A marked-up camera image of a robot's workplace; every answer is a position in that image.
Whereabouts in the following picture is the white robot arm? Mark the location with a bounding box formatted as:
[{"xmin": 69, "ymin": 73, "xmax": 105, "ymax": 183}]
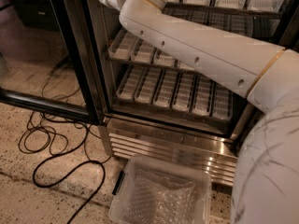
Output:
[{"xmin": 99, "ymin": 0, "xmax": 299, "ymax": 224}]

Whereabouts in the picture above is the middle wire fridge shelf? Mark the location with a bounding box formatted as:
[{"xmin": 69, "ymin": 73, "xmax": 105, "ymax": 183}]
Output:
[{"xmin": 105, "ymin": 56, "xmax": 202, "ymax": 75}]

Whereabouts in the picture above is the open glass fridge door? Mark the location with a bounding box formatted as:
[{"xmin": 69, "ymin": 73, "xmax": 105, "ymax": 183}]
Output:
[{"xmin": 0, "ymin": 0, "xmax": 103, "ymax": 125}]

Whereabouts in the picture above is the wire fridge shelf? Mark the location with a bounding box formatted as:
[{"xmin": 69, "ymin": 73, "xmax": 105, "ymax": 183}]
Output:
[
  {"xmin": 105, "ymin": 56, "xmax": 202, "ymax": 75},
  {"xmin": 115, "ymin": 93, "xmax": 233, "ymax": 122},
  {"xmin": 165, "ymin": 3, "xmax": 283, "ymax": 20}
]

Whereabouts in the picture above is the black floor cable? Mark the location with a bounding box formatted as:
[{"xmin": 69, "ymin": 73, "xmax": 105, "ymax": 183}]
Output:
[{"xmin": 17, "ymin": 54, "xmax": 107, "ymax": 224}]

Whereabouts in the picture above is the dark cabinet in background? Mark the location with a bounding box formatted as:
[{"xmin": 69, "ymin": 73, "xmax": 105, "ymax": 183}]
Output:
[{"xmin": 9, "ymin": 0, "xmax": 59, "ymax": 31}]

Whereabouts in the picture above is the top wire fridge shelf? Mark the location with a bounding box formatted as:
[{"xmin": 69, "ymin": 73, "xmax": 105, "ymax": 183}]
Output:
[{"xmin": 165, "ymin": 3, "xmax": 283, "ymax": 20}]

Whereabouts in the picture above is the bubble wrap sheet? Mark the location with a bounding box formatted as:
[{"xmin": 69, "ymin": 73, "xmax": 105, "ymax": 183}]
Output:
[{"xmin": 123, "ymin": 169, "xmax": 196, "ymax": 224}]

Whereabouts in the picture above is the bottom wire fridge shelf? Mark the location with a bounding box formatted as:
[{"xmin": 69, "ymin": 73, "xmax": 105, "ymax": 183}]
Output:
[{"xmin": 115, "ymin": 93, "xmax": 233, "ymax": 122}]

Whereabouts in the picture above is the stainless steel glass-door fridge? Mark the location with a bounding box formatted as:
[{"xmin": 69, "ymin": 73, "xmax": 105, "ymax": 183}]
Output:
[{"xmin": 59, "ymin": 0, "xmax": 299, "ymax": 189}]

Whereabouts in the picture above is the clear plastic storage bin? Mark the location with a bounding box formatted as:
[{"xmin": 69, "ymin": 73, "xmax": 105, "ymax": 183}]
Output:
[{"xmin": 108, "ymin": 155, "xmax": 211, "ymax": 224}]

